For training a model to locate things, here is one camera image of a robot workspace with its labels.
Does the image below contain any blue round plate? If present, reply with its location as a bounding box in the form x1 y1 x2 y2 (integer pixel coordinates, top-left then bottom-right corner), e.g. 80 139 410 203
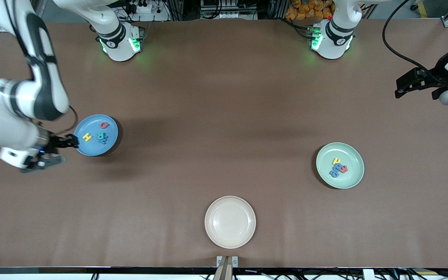
73 114 119 157

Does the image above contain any green round plate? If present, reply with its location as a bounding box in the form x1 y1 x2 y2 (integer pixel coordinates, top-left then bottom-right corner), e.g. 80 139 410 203
316 142 365 189

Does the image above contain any cream round plate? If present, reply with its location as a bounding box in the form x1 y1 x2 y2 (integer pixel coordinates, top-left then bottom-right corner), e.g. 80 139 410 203
205 196 256 249

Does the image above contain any orange objects pile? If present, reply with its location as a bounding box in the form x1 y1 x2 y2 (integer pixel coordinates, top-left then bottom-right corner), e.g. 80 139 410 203
285 0 335 20

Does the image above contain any brown table mat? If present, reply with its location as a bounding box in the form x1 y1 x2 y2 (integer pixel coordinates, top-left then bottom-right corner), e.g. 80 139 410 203
0 17 448 269

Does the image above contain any white power strip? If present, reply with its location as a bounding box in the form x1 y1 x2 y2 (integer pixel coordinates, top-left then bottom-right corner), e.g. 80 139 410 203
127 0 170 22

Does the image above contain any dark electronics rack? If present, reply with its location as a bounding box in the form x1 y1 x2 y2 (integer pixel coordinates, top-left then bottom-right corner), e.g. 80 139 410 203
199 0 259 21

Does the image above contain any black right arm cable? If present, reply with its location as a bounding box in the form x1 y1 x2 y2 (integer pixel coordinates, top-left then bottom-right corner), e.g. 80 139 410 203
4 0 79 135

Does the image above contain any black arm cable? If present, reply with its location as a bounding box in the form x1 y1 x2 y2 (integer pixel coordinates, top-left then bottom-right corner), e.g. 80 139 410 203
382 0 448 84
4 0 79 135

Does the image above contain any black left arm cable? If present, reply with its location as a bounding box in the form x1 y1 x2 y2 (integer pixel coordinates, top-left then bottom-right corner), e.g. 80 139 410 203
382 0 448 84

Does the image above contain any metal bracket with wooden post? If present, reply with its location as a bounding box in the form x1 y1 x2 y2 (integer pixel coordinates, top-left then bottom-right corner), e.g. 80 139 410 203
216 255 239 280

